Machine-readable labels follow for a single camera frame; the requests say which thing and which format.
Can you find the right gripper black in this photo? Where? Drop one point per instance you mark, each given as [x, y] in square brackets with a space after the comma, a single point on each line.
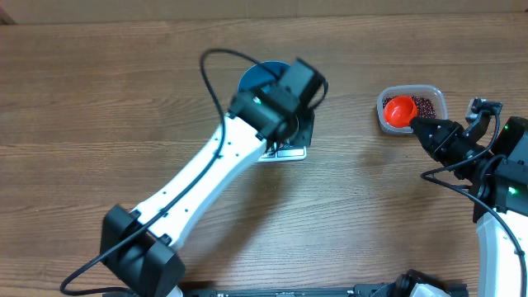
[446, 135]

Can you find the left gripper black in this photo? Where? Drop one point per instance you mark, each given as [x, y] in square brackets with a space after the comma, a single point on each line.
[307, 125]

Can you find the orange scoop blue handle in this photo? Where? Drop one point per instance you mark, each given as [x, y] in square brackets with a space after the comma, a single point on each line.
[400, 111]

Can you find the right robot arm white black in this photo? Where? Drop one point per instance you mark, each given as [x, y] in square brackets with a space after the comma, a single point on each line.
[497, 176]

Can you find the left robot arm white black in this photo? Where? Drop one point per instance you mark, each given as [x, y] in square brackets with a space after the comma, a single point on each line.
[140, 246]

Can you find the white digital kitchen scale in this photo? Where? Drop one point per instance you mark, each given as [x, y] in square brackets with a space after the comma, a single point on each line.
[283, 152]

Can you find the blue metal bowl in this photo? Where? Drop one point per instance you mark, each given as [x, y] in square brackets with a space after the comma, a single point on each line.
[256, 75]

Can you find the red beans in container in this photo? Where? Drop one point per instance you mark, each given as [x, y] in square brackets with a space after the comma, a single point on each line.
[425, 107]

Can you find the clear plastic bean container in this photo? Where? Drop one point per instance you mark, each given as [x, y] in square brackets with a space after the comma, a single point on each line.
[417, 90]

